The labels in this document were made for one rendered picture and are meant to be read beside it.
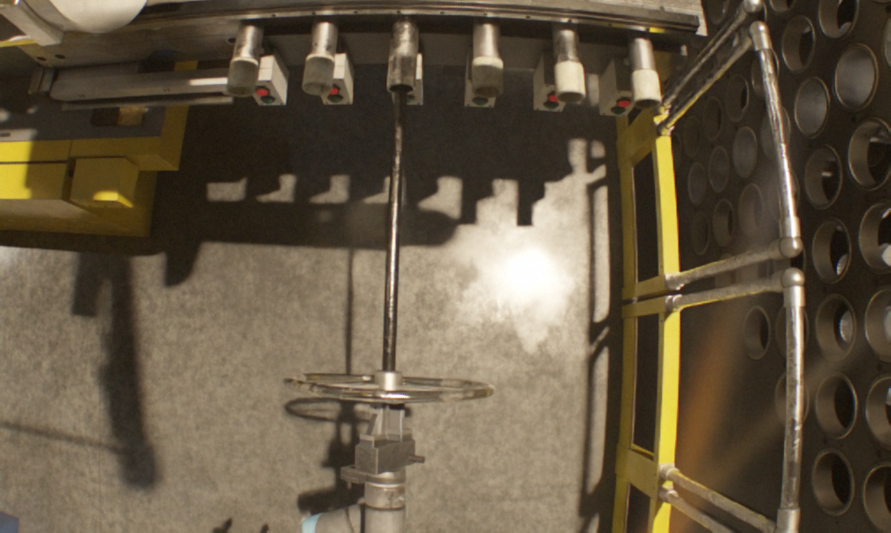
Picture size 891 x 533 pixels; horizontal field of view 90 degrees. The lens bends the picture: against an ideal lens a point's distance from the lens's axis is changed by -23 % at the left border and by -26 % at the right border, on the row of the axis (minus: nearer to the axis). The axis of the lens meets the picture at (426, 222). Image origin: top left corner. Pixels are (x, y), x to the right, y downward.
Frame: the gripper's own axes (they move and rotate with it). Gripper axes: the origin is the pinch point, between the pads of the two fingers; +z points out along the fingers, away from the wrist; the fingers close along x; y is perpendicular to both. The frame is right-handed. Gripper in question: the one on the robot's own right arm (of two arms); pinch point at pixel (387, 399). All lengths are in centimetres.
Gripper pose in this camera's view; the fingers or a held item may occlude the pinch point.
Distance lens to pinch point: 106.0
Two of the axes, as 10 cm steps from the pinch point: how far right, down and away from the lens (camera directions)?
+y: 8.7, -0.7, -4.9
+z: 0.3, -9.8, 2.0
